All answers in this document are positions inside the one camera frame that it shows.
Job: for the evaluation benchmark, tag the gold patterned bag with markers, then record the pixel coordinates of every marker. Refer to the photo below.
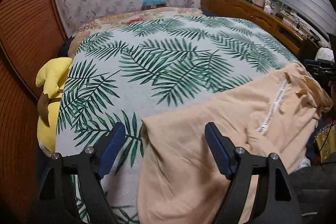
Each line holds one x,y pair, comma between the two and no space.
325,141

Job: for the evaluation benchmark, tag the dark clothing pile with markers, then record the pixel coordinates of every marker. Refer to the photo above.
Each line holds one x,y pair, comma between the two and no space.
315,190

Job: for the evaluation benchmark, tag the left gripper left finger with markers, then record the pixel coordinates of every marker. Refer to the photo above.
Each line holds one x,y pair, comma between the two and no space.
108,148

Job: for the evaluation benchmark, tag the beige printed t-shirt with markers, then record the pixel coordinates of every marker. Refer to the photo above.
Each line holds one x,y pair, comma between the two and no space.
211,154

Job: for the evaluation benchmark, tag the floral quilt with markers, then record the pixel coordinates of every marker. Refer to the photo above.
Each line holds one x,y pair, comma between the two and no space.
109,22

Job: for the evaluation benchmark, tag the palm leaf print blanket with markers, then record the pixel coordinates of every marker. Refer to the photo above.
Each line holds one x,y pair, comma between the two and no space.
128,71

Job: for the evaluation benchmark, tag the yellow plush toy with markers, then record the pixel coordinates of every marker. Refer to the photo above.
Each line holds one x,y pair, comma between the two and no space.
51,77

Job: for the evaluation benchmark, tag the blue item at headboard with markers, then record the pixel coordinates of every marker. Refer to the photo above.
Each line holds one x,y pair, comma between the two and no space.
152,4

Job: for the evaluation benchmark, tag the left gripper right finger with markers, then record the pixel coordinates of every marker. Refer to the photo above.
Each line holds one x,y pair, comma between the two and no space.
222,149

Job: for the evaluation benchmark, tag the wooden sideboard cabinet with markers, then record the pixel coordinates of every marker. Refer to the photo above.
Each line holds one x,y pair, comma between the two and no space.
300,45

